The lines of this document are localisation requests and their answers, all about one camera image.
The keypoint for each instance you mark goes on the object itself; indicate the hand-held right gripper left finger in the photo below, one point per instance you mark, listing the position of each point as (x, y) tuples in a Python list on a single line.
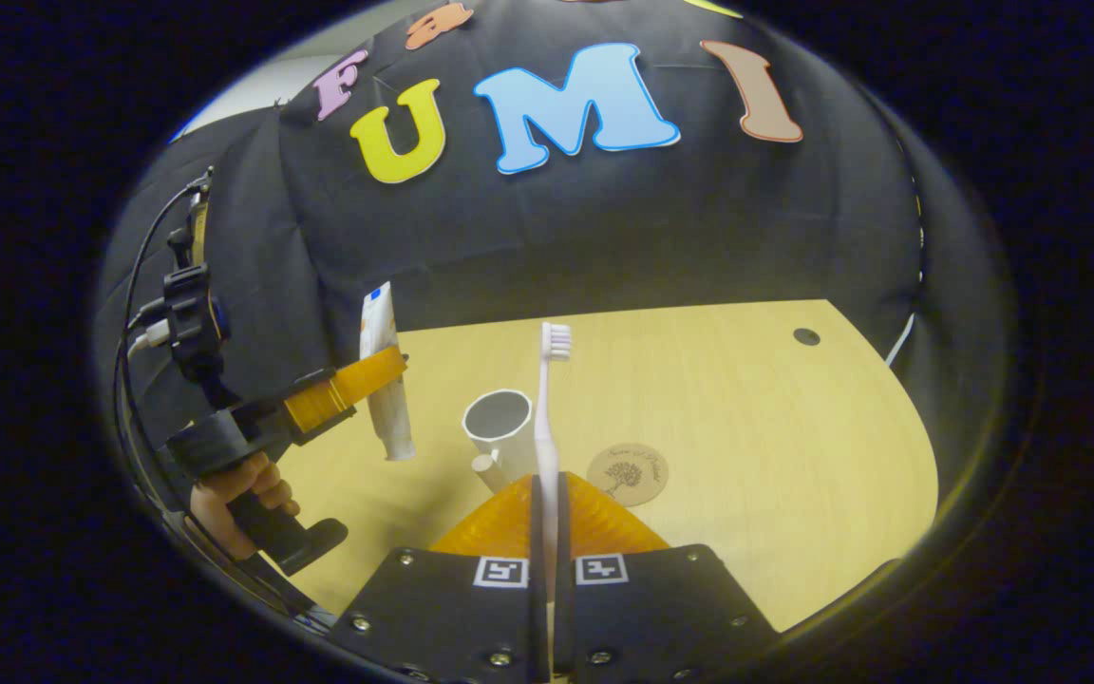
[(537, 608)]

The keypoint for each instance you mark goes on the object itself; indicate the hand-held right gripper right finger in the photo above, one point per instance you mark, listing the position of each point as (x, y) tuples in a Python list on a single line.
[(563, 608)]

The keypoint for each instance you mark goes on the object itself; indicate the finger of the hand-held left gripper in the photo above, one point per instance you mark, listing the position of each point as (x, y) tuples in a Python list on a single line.
[(338, 385)]

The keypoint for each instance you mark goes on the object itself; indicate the white toothpaste tube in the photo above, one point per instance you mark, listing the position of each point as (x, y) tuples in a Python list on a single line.
[(378, 323)]

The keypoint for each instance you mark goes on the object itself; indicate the round cork coaster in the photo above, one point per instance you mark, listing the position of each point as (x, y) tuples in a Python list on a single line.
[(647, 470)]

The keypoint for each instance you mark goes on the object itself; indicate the white cup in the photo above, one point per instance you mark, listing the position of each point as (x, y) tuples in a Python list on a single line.
[(509, 446)]

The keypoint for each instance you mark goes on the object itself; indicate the pale pink toothbrush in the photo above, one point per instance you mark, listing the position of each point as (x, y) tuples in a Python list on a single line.
[(544, 427)]

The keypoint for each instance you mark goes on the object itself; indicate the white usb plug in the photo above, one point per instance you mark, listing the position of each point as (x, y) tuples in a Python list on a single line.
[(156, 334)]

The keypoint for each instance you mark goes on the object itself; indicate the black backdrop cloth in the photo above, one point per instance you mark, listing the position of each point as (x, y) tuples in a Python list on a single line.
[(699, 218)]

